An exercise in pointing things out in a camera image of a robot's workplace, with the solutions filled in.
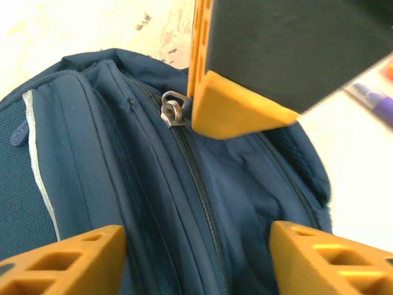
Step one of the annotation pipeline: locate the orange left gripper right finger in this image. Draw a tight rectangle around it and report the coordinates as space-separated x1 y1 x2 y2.
268 220 393 295

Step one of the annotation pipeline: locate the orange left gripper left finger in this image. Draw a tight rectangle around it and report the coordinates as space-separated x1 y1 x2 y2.
0 224 126 295

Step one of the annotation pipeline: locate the navy blue backpack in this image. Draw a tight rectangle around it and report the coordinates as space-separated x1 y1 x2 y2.
0 47 334 295

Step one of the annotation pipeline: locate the orange and black highlighter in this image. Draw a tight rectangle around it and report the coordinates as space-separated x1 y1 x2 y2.
378 57 393 79

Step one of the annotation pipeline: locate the purple pen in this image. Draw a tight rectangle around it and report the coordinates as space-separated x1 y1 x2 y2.
370 93 393 127

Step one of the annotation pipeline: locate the white marker with blue cap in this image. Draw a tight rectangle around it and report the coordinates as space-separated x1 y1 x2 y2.
351 82 386 104

